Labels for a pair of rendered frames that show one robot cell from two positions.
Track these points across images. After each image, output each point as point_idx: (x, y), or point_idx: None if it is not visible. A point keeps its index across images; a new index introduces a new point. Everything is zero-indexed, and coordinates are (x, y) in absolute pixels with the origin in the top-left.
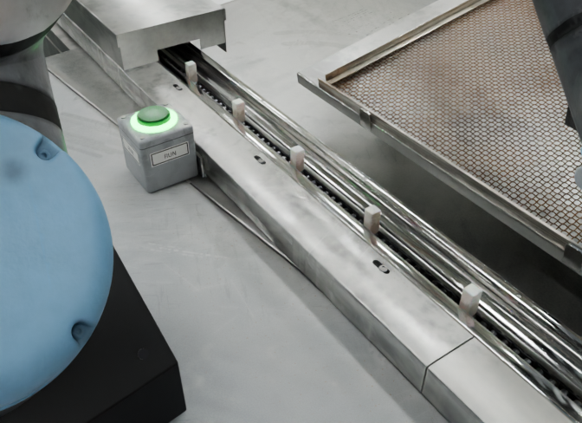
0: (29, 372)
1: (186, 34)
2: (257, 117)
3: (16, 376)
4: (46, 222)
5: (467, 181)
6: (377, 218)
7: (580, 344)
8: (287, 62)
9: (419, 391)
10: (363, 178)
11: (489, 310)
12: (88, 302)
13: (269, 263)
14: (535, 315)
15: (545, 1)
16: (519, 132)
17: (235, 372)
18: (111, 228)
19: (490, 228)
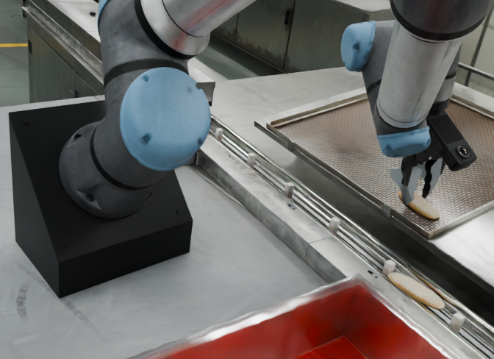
0: (186, 148)
1: None
2: (229, 140)
3: (183, 148)
4: (195, 107)
5: (339, 176)
6: (291, 189)
7: (383, 246)
8: (246, 119)
9: (303, 261)
10: (286, 172)
11: (342, 232)
12: (203, 134)
13: (232, 205)
14: (364, 234)
15: (365, 77)
16: (370, 160)
17: (213, 242)
18: None
19: (351, 207)
